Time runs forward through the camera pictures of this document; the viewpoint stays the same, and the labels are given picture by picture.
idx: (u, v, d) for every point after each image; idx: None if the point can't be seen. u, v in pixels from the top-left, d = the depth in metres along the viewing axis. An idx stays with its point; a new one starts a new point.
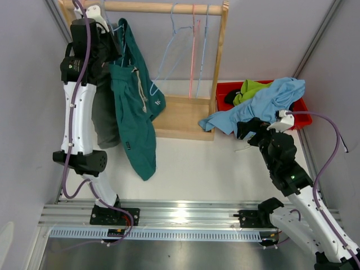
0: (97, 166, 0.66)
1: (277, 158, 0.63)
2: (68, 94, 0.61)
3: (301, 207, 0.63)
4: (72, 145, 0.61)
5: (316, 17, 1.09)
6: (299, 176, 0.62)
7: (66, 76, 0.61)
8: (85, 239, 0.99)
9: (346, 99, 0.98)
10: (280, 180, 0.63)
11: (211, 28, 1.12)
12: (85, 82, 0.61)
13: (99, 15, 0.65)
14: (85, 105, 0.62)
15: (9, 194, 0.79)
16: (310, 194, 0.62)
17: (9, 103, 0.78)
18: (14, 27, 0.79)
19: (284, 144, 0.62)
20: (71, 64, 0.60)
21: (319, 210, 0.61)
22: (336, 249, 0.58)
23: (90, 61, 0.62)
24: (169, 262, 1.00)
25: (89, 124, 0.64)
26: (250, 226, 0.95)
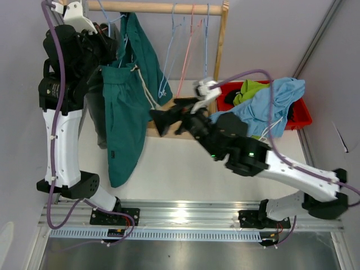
0: (85, 193, 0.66)
1: (229, 145, 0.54)
2: (48, 121, 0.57)
3: (278, 177, 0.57)
4: (56, 178, 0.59)
5: (315, 17, 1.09)
6: (254, 147, 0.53)
7: (44, 103, 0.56)
8: (85, 239, 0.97)
9: (346, 99, 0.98)
10: (242, 166, 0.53)
11: (211, 28, 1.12)
12: (66, 111, 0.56)
13: (80, 15, 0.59)
14: (67, 135, 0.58)
15: (10, 194, 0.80)
16: (274, 160, 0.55)
17: (9, 104, 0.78)
18: (14, 28, 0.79)
19: (229, 127, 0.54)
20: (49, 88, 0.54)
21: (293, 167, 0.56)
22: (325, 190, 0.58)
23: (72, 83, 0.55)
24: (169, 262, 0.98)
25: (73, 153, 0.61)
26: (249, 226, 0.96)
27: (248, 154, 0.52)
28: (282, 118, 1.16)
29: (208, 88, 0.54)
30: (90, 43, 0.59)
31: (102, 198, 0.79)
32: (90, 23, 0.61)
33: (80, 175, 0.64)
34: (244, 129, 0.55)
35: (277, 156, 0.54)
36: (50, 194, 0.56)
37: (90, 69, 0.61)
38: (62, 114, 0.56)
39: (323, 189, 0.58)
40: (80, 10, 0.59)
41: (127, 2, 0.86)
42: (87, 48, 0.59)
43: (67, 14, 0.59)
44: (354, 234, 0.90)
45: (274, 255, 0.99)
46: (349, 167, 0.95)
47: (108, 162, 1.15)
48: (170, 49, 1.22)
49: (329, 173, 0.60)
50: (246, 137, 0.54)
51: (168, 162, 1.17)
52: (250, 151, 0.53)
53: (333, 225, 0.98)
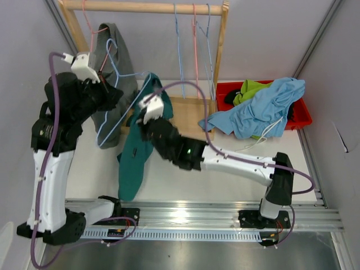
0: (70, 238, 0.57)
1: (166, 145, 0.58)
2: (38, 162, 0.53)
3: (216, 167, 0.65)
4: (39, 223, 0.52)
5: (316, 17, 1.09)
6: (197, 146, 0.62)
7: (35, 143, 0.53)
8: (85, 239, 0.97)
9: (346, 99, 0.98)
10: (185, 162, 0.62)
11: (211, 28, 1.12)
12: (57, 152, 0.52)
13: (85, 65, 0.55)
14: (57, 177, 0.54)
15: (9, 193, 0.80)
16: (212, 152, 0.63)
17: (8, 105, 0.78)
18: (13, 28, 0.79)
19: (163, 129, 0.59)
20: (43, 129, 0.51)
21: (226, 157, 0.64)
22: (261, 173, 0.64)
23: (66, 127, 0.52)
24: (169, 263, 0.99)
25: (61, 196, 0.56)
26: (249, 226, 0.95)
27: (187, 151, 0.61)
28: (282, 118, 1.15)
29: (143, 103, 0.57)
30: (89, 89, 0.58)
31: (97, 214, 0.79)
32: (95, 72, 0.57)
33: (66, 217, 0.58)
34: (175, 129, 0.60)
35: (212, 149, 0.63)
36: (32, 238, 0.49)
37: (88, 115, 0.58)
38: (53, 155, 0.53)
39: (260, 172, 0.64)
40: (86, 61, 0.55)
41: (127, 3, 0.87)
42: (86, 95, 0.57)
43: (73, 65, 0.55)
44: (354, 234, 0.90)
45: (275, 256, 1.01)
46: (349, 167, 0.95)
47: (107, 162, 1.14)
48: (170, 50, 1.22)
49: (266, 158, 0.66)
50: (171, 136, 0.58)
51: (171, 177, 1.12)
52: (190, 148, 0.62)
53: (333, 225, 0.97)
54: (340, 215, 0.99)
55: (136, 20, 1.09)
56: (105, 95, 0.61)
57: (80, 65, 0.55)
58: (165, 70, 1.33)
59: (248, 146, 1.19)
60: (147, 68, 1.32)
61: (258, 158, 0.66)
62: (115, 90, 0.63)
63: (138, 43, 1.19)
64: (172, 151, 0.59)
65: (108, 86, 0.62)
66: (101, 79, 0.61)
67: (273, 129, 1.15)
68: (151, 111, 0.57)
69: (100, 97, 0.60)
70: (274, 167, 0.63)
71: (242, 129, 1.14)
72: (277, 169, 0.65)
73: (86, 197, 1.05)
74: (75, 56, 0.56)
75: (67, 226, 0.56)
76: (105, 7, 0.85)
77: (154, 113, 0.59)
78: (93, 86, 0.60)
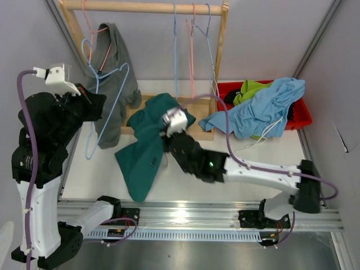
0: (67, 255, 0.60)
1: (188, 161, 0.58)
2: (22, 194, 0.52)
3: (241, 179, 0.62)
4: (32, 250, 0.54)
5: (316, 17, 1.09)
6: (219, 158, 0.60)
7: (17, 174, 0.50)
8: (85, 239, 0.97)
9: (346, 99, 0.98)
10: (207, 176, 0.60)
11: (211, 28, 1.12)
12: (40, 185, 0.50)
13: (61, 80, 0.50)
14: (44, 206, 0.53)
15: (9, 193, 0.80)
16: (234, 163, 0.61)
17: (9, 105, 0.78)
18: (14, 28, 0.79)
19: (185, 145, 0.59)
20: (22, 160, 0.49)
21: (250, 167, 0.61)
22: (287, 183, 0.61)
23: (46, 156, 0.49)
24: (169, 263, 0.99)
25: (51, 220, 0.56)
26: (250, 226, 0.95)
27: (209, 164, 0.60)
28: (282, 118, 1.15)
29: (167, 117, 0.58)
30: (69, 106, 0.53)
31: (95, 219, 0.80)
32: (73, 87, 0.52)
33: (59, 238, 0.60)
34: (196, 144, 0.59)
35: (235, 160, 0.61)
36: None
37: (71, 133, 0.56)
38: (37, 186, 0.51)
39: (284, 181, 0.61)
40: (62, 76, 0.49)
41: (127, 3, 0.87)
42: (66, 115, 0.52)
43: (47, 80, 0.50)
44: (354, 234, 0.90)
45: (274, 256, 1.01)
46: (349, 167, 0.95)
47: (107, 162, 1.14)
48: (170, 50, 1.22)
49: (290, 167, 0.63)
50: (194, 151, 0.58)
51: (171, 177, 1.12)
52: (212, 161, 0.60)
53: (333, 225, 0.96)
54: (340, 215, 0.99)
55: (136, 19, 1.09)
56: (89, 107, 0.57)
57: (54, 80, 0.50)
58: (165, 70, 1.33)
59: (248, 146, 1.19)
60: (147, 68, 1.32)
61: (282, 166, 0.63)
62: (98, 99, 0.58)
63: (138, 43, 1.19)
64: (195, 165, 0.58)
65: (90, 96, 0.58)
66: (82, 89, 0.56)
67: (273, 129, 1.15)
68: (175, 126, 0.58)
69: (82, 110, 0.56)
70: (300, 175, 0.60)
71: (242, 129, 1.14)
72: (302, 176, 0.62)
73: (87, 196, 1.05)
74: (48, 70, 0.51)
75: (61, 249, 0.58)
76: (105, 7, 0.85)
77: (177, 127, 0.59)
78: (73, 100, 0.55)
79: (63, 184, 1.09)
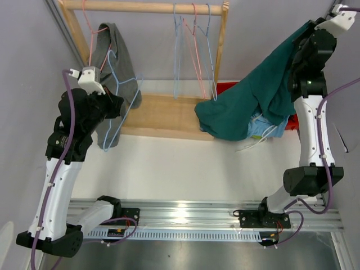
0: (66, 252, 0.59)
1: (305, 56, 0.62)
2: (49, 170, 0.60)
3: (302, 116, 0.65)
4: (41, 229, 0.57)
5: (315, 18, 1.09)
6: (317, 82, 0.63)
7: (50, 152, 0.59)
8: (85, 239, 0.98)
9: (347, 98, 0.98)
10: (296, 81, 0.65)
11: (211, 28, 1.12)
12: (68, 160, 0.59)
13: (92, 80, 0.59)
14: (65, 184, 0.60)
15: (9, 193, 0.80)
16: (317, 102, 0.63)
17: (9, 105, 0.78)
18: (14, 28, 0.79)
19: (322, 44, 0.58)
20: (58, 139, 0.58)
21: (317, 117, 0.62)
22: (310, 154, 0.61)
23: (79, 139, 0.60)
24: (169, 262, 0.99)
25: (66, 203, 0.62)
26: (249, 226, 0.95)
27: (307, 80, 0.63)
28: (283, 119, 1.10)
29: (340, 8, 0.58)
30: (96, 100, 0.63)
31: (97, 216, 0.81)
32: (100, 86, 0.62)
33: (66, 228, 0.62)
34: (325, 55, 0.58)
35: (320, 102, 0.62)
36: (34, 246, 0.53)
37: (95, 124, 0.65)
38: (64, 163, 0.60)
39: (312, 153, 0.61)
40: (93, 77, 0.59)
41: (127, 3, 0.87)
42: (94, 106, 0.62)
43: (80, 79, 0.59)
44: (354, 233, 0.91)
45: (275, 255, 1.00)
46: (348, 167, 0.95)
47: (107, 162, 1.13)
48: (170, 50, 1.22)
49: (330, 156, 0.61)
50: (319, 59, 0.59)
51: (170, 176, 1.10)
52: (310, 80, 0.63)
53: (333, 225, 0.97)
54: (340, 215, 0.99)
55: (136, 19, 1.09)
56: (110, 104, 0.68)
57: (88, 80, 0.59)
58: (165, 70, 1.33)
59: (249, 145, 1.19)
60: (146, 68, 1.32)
61: (327, 149, 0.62)
62: (117, 99, 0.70)
63: (138, 43, 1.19)
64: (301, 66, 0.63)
65: (112, 97, 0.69)
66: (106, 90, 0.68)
67: (273, 130, 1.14)
68: (338, 19, 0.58)
69: (106, 107, 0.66)
70: (325, 162, 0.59)
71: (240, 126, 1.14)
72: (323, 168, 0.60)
73: (86, 197, 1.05)
74: (81, 71, 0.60)
75: (65, 239, 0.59)
76: (105, 7, 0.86)
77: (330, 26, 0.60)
78: (99, 98, 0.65)
79: None
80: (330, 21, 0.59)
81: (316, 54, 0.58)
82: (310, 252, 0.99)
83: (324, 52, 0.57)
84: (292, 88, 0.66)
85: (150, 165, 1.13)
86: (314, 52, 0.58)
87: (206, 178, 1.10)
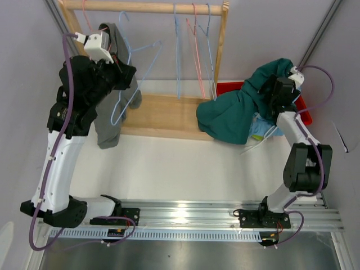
0: (70, 223, 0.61)
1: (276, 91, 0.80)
2: (50, 143, 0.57)
3: (283, 125, 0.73)
4: (42, 202, 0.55)
5: (315, 18, 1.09)
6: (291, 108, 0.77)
7: (52, 124, 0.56)
8: (84, 239, 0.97)
9: (347, 99, 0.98)
10: (274, 109, 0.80)
11: (211, 28, 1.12)
12: (70, 135, 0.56)
13: (98, 46, 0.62)
14: (66, 158, 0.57)
15: (9, 193, 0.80)
16: (292, 113, 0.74)
17: (8, 105, 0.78)
18: (14, 28, 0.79)
19: (284, 80, 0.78)
20: (59, 112, 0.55)
21: (295, 119, 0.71)
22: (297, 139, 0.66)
23: (81, 112, 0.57)
24: (169, 262, 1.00)
25: (67, 178, 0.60)
26: (249, 226, 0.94)
27: (281, 107, 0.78)
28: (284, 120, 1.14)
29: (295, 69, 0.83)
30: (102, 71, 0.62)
31: (99, 206, 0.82)
32: (107, 54, 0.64)
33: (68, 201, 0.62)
34: (288, 86, 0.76)
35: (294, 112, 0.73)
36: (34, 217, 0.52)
37: (101, 96, 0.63)
38: (66, 137, 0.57)
39: (298, 139, 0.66)
40: (99, 42, 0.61)
41: (127, 3, 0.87)
42: (100, 77, 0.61)
43: (86, 44, 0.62)
44: (354, 233, 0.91)
45: (274, 255, 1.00)
46: (349, 168, 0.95)
47: (107, 162, 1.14)
48: (170, 50, 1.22)
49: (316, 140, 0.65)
50: (284, 88, 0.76)
51: (170, 175, 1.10)
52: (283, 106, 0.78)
53: (333, 225, 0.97)
54: (340, 215, 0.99)
55: (136, 19, 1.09)
56: (118, 74, 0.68)
57: (93, 45, 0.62)
58: (165, 70, 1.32)
59: (252, 146, 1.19)
60: (146, 68, 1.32)
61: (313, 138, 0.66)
62: (127, 69, 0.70)
63: (139, 43, 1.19)
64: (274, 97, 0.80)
65: (121, 67, 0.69)
66: (114, 59, 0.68)
67: (275, 131, 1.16)
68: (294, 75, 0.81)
69: (112, 78, 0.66)
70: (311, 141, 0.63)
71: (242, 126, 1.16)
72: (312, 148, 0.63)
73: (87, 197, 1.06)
74: (88, 37, 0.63)
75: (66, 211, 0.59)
76: (104, 7, 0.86)
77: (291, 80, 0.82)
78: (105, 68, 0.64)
79: None
80: (289, 76, 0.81)
81: (280, 85, 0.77)
82: (309, 252, 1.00)
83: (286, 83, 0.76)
84: (273, 115, 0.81)
85: (150, 164, 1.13)
86: (279, 85, 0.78)
87: (206, 178, 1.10)
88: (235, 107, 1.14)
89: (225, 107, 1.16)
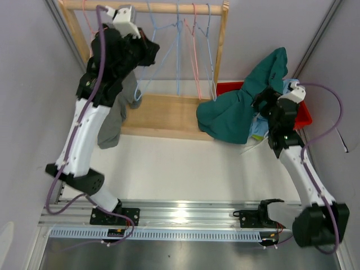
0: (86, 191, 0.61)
1: (277, 118, 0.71)
2: (78, 110, 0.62)
3: (289, 165, 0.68)
4: (66, 164, 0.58)
5: (315, 18, 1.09)
6: (295, 136, 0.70)
7: (81, 92, 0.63)
8: (86, 239, 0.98)
9: (347, 99, 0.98)
10: (275, 140, 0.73)
11: (211, 28, 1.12)
12: (96, 104, 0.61)
13: (127, 21, 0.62)
14: (91, 126, 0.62)
15: (9, 193, 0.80)
16: (298, 150, 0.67)
17: (9, 105, 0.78)
18: (14, 29, 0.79)
19: (287, 106, 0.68)
20: (89, 81, 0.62)
21: (303, 162, 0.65)
22: (310, 195, 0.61)
23: (108, 83, 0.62)
24: (169, 262, 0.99)
25: (89, 146, 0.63)
26: (249, 226, 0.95)
27: (284, 136, 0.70)
28: None
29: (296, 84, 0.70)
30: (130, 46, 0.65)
31: (103, 197, 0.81)
32: (135, 28, 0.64)
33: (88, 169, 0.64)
34: (292, 115, 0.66)
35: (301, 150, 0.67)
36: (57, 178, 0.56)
37: (129, 70, 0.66)
38: (92, 107, 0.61)
39: (310, 194, 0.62)
40: (128, 16, 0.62)
41: (127, 3, 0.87)
42: (127, 52, 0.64)
43: (116, 19, 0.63)
44: (354, 234, 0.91)
45: (274, 255, 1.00)
46: (349, 168, 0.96)
47: (107, 162, 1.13)
48: (170, 50, 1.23)
49: (327, 194, 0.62)
50: (288, 118, 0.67)
51: (170, 175, 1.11)
52: (287, 135, 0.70)
53: None
54: None
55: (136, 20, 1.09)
56: (144, 50, 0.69)
57: (121, 19, 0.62)
58: (165, 70, 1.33)
59: (252, 146, 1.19)
60: (146, 68, 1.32)
61: (323, 188, 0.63)
62: (152, 46, 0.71)
63: None
64: (275, 126, 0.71)
65: (147, 43, 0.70)
66: (141, 35, 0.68)
67: None
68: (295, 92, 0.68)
69: (139, 53, 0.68)
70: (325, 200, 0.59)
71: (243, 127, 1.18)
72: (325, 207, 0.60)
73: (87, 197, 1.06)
74: (117, 11, 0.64)
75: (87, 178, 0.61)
76: (104, 7, 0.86)
77: (291, 98, 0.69)
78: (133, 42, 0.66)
79: (63, 184, 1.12)
80: (289, 93, 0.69)
81: (283, 113, 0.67)
82: (309, 252, 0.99)
83: (289, 112, 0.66)
84: (273, 144, 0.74)
85: (150, 165, 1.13)
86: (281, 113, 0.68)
87: (206, 178, 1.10)
88: (236, 105, 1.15)
89: (225, 107, 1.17)
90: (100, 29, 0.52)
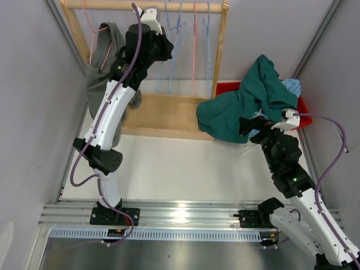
0: (107, 165, 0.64)
1: (281, 160, 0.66)
2: (108, 90, 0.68)
3: (305, 213, 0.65)
4: (94, 137, 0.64)
5: (315, 18, 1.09)
6: (302, 174, 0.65)
7: (111, 75, 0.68)
8: (85, 239, 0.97)
9: (347, 98, 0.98)
10: (283, 182, 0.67)
11: (212, 28, 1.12)
12: (126, 84, 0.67)
13: (154, 19, 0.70)
14: (119, 104, 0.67)
15: (9, 192, 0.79)
16: (313, 197, 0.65)
17: (8, 103, 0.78)
18: (14, 27, 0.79)
19: (290, 148, 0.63)
20: (120, 66, 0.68)
21: (321, 212, 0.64)
22: (337, 252, 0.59)
23: (136, 68, 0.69)
24: (169, 262, 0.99)
25: (116, 124, 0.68)
26: (250, 226, 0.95)
27: (292, 178, 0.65)
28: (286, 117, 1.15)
29: (292, 113, 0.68)
30: (154, 39, 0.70)
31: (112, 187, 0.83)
32: (158, 26, 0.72)
33: (111, 145, 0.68)
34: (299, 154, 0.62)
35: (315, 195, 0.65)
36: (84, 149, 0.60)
37: (152, 61, 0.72)
38: (122, 86, 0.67)
39: (337, 251, 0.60)
40: (154, 15, 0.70)
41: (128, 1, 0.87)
42: (153, 45, 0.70)
43: (143, 17, 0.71)
44: (354, 233, 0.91)
45: (274, 255, 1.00)
46: (349, 168, 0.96)
47: None
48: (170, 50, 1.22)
49: (351, 244, 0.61)
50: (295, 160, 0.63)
51: (170, 175, 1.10)
52: (295, 176, 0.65)
53: None
54: (340, 215, 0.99)
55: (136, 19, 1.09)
56: (165, 46, 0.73)
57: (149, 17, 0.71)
58: (165, 70, 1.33)
59: (252, 145, 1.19)
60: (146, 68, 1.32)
61: (345, 239, 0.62)
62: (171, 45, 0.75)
63: None
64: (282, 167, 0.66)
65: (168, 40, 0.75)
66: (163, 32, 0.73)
67: None
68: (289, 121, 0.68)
69: (160, 47, 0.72)
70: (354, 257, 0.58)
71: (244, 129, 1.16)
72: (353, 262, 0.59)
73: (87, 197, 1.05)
74: (144, 11, 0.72)
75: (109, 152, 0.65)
76: (104, 6, 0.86)
77: (284, 125, 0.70)
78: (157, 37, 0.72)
79: (63, 184, 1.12)
80: (284, 122, 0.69)
81: (290, 156, 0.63)
82: None
83: (295, 153, 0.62)
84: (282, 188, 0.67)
85: (150, 164, 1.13)
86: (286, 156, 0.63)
87: (206, 178, 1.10)
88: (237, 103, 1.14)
89: (225, 107, 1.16)
90: (139, 21, 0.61)
